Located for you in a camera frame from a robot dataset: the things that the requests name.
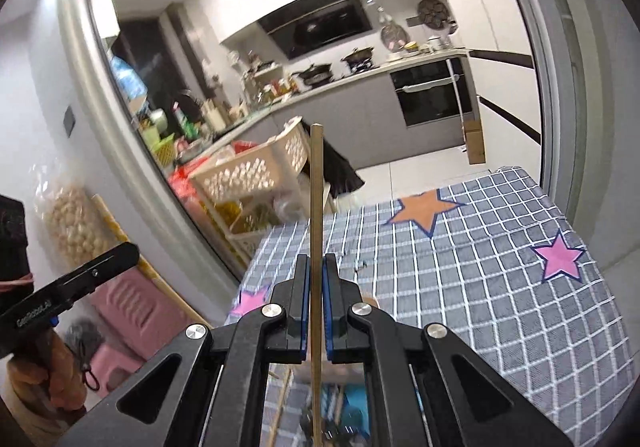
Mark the person's left hand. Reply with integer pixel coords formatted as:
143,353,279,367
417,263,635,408
8,330,87,415

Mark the bag of peanuts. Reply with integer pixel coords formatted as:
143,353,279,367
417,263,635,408
29,161,117,269

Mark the pink plastic stool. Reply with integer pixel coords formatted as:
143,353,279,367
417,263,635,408
90,268,192,397

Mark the beige plastic utensil holder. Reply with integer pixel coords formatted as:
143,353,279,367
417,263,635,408
259,295,378,385

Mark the grey checked tablecloth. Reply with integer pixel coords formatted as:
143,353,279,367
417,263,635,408
224,166,637,447

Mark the red plastic basket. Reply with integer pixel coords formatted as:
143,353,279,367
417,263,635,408
168,141,257,204

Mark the beige flower-pattern storage cart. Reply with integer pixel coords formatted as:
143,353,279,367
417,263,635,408
189,117,311,262

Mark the cardboard box on floor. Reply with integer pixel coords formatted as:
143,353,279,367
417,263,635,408
463,120,486,164

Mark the built-in black oven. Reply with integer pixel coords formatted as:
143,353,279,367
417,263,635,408
390,57,473,126

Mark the black wok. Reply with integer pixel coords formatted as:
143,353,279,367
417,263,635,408
294,64,333,89

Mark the black pot on stove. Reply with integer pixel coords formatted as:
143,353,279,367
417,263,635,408
342,46,373,74

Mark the white refrigerator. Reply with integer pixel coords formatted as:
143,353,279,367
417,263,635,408
447,0,542,180

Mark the round black baking pan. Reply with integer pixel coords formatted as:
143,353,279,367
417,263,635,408
406,0,454,30

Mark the black range hood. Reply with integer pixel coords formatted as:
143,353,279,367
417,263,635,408
258,0,372,59

